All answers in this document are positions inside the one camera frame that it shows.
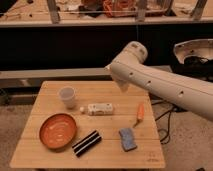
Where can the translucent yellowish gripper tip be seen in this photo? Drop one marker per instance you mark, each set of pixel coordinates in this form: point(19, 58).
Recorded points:
point(123, 86)

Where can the white robot base shell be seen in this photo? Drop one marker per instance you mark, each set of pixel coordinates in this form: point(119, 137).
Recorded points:
point(202, 48)

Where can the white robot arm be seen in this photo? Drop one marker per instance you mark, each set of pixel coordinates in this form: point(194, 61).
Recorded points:
point(188, 93)

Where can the white plastic bottle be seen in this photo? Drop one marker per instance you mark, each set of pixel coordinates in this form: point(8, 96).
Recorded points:
point(96, 109)

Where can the blue sponge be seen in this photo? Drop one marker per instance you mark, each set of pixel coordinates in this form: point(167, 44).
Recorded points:
point(127, 139)

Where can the black striped block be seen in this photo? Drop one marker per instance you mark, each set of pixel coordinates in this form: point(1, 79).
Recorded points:
point(86, 143)

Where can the wooden folding table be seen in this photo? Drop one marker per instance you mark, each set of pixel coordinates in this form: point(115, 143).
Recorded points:
point(109, 153)

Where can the orange object on shelf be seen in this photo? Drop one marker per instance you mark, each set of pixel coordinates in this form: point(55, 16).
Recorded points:
point(119, 8)

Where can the orange bowl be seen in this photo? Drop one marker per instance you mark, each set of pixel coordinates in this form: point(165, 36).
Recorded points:
point(57, 131)

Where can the long workbench shelf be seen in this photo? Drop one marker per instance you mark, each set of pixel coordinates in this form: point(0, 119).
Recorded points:
point(30, 13)

